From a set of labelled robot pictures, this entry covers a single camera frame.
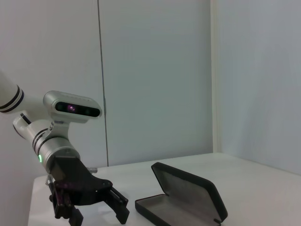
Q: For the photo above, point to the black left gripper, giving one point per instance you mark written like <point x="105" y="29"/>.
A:
<point x="70" y="169"/>

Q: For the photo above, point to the black glasses case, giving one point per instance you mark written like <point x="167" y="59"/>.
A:
<point x="188" y="188"/>

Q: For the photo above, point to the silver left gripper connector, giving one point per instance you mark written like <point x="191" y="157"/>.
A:
<point x="92" y="170"/>

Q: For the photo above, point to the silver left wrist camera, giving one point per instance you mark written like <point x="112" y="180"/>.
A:
<point x="70" y="99"/>

